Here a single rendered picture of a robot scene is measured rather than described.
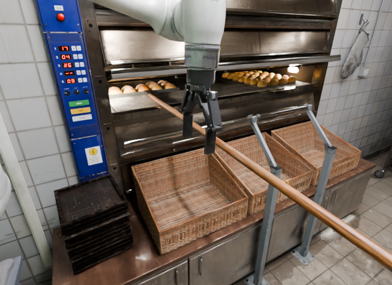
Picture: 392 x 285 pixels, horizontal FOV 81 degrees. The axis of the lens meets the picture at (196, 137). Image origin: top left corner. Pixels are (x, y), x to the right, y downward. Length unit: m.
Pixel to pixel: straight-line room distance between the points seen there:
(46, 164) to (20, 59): 0.52
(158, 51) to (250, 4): 0.67
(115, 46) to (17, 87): 0.48
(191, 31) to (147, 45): 0.79
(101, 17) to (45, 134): 0.63
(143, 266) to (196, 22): 1.08
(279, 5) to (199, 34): 1.34
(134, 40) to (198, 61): 0.80
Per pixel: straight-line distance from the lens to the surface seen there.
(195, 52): 0.58
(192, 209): 1.51
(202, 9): 0.58
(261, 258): 1.71
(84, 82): 1.28
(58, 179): 1.48
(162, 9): 0.70
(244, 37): 1.70
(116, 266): 1.32
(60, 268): 1.41
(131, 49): 1.33
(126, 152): 1.44
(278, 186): 0.72
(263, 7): 1.76
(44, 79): 1.31
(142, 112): 1.40
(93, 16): 1.30
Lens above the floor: 1.59
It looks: 24 degrees down
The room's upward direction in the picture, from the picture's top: straight up
